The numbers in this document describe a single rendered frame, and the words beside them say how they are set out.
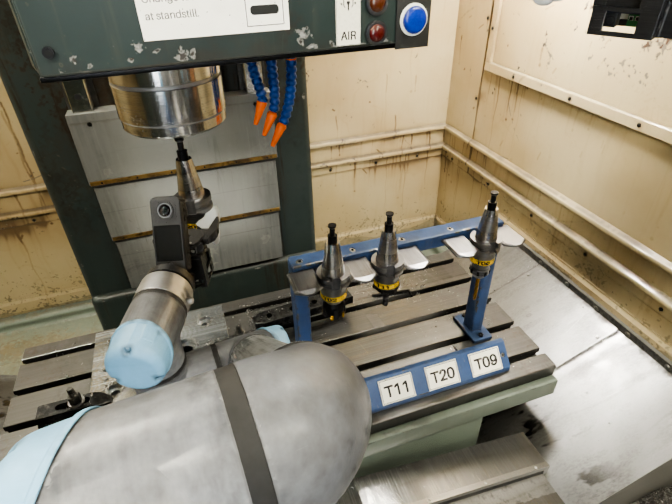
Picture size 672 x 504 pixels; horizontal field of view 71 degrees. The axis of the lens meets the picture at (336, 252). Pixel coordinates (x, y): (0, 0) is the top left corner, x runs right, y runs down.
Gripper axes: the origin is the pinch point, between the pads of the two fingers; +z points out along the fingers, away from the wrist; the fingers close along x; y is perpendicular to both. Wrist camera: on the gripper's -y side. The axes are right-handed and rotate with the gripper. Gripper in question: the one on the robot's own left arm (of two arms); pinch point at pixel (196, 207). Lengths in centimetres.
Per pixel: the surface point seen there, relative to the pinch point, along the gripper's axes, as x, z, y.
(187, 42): 9.7, -19.3, -30.9
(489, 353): 58, 0, 40
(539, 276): 88, 41, 52
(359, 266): 28.9, -1.5, 13.4
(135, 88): -1.6, -8.5, -23.3
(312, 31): 22.8, -14.9, -30.7
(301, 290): 18.1, -8.3, 13.2
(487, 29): 75, 91, -10
